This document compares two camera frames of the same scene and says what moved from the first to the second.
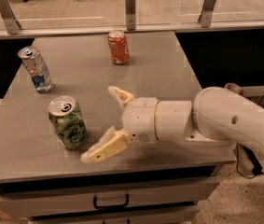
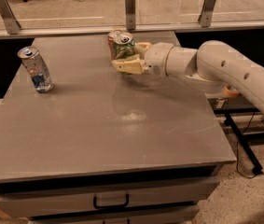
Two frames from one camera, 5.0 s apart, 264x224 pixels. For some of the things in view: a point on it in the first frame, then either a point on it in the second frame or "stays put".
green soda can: (68, 121) to (123, 45)
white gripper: (139, 117) to (156, 59)
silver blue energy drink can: (36, 68) stays put
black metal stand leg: (257, 168) stays put
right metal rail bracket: (207, 9) stays put
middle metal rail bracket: (131, 8) stays put
